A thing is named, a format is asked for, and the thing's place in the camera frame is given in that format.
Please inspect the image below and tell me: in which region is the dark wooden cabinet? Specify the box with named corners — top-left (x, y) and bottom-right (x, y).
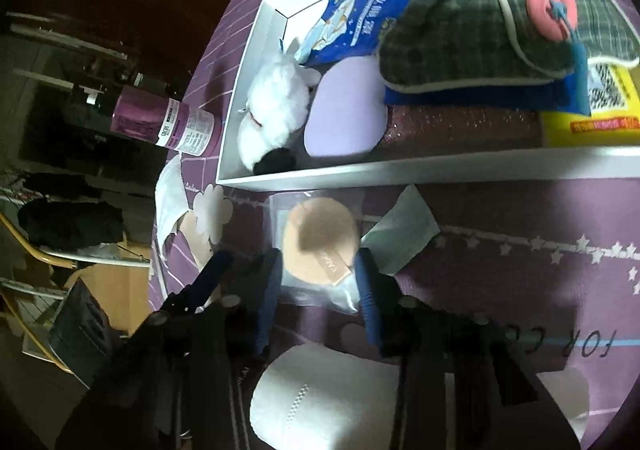
top-left (7, 0), bottom-right (236, 95)

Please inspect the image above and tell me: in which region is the white plush toy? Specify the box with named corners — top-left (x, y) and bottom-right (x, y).
top-left (236, 50), bottom-right (321, 175)

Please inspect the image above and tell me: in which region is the pale green paper piece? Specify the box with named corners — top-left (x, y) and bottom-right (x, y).
top-left (360, 185), bottom-right (441, 275)

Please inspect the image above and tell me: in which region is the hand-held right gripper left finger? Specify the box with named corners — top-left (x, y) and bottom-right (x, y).
top-left (55, 249), bottom-right (284, 450)

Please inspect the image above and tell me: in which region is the wooden chair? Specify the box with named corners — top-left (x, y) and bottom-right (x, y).
top-left (0, 210), bottom-right (151, 376)

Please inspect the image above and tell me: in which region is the dark cloth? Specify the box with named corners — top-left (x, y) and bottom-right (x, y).
top-left (17, 200), bottom-right (123, 251)

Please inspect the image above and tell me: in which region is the lavender makeup sponge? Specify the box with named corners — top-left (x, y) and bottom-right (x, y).
top-left (302, 54), bottom-right (390, 158)

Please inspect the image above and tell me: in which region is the grey plaid cloth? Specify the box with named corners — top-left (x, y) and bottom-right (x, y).
top-left (377, 0), bottom-right (640, 93)

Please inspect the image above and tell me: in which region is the blue packet with barcode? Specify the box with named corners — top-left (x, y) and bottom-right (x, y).
top-left (295, 0), bottom-right (431, 68)

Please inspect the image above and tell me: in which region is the white box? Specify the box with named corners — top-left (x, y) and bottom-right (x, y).
top-left (216, 0), bottom-right (640, 193)

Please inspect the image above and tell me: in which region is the blue packet with yellow label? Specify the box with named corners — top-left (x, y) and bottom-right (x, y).
top-left (384, 60), bottom-right (640, 149)

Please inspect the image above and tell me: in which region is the purple canister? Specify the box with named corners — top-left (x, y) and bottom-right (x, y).
top-left (111, 84), bottom-right (223, 158)

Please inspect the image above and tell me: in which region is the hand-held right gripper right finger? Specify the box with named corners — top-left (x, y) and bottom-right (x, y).
top-left (355, 247), bottom-right (583, 450)

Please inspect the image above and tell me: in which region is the beige powder puff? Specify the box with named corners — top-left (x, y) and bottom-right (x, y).
top-left (267, 190), bottom-right (368, 315)

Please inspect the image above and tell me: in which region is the white face mask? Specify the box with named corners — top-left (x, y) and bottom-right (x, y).
top-left (154, 159), bottom-right (196, 251)

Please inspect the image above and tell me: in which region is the white tissue roll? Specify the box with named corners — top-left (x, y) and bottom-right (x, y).
top-left (248, 342), bottom-right (401, 450)

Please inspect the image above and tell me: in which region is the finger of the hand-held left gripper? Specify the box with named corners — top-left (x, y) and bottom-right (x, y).
top-left (164, 249), bottom-right (237, 317)

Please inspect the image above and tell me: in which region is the pink glitter scrub sponge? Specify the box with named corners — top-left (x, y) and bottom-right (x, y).
top-left (372, 102), bottom-right (546, 161)

